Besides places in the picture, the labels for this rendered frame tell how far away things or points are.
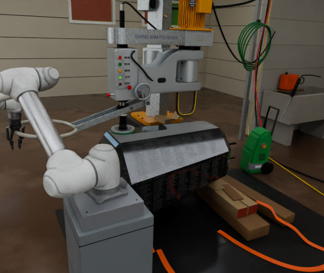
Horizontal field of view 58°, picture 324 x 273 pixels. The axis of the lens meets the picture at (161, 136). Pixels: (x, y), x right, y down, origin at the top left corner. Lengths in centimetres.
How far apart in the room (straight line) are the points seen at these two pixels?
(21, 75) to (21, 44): 661
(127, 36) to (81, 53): 614
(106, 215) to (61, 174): 31
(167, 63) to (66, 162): 148
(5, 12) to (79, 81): 232
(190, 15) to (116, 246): 197
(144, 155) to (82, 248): 109
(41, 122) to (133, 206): 62
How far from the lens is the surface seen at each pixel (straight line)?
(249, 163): 403
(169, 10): 341
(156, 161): 242
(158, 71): 259
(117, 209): 153
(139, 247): 169
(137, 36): 247
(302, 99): 520
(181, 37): 266
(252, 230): 280
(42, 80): 175
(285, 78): 554
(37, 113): 160
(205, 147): 271
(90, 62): 861
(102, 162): 149
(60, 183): 140
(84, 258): 160
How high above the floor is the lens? 171
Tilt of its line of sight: 19 degrees down
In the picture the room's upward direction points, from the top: 2 degrees clockwise
